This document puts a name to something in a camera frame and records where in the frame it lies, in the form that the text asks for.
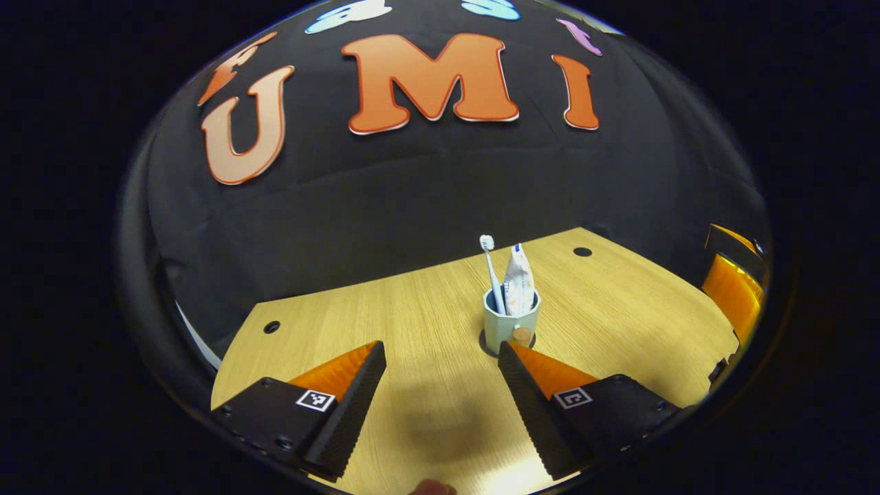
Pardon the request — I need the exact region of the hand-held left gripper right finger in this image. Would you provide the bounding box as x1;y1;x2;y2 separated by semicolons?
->
497;340;681;482

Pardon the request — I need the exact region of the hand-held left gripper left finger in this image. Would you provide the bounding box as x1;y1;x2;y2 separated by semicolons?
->
211;340;387;483

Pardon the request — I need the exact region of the dark brown round coaster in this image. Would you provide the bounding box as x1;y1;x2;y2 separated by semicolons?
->
478;329;537;360

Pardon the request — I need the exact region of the pale blue cup wooden handle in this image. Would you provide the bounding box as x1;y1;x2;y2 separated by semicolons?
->
483;287;541;357

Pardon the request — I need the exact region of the white toothpaste tube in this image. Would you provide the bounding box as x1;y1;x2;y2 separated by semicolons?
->
503;243;536;317

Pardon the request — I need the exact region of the light blue toothbrush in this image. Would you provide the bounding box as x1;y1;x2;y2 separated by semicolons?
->
479;234;507;316

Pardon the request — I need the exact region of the wooden desktop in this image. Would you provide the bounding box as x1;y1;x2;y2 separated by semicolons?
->
210;227;740;495

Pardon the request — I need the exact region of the black backdrop cloth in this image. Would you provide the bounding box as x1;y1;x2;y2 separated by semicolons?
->
148;0;767;358

